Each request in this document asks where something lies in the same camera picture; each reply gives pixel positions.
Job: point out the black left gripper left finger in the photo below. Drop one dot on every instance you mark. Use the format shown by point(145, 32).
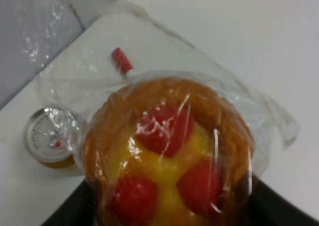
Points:
point(77, 210)

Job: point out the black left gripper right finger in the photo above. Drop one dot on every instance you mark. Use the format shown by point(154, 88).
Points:
point(267, 208)

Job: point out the fruit tart pastry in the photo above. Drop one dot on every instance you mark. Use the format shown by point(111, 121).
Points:
point(174, 143)

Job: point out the gold drink can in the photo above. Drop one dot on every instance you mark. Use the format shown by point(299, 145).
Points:
point(52, 134)

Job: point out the red and white marker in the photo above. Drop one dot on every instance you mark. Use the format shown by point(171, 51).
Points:
point(122, 62)

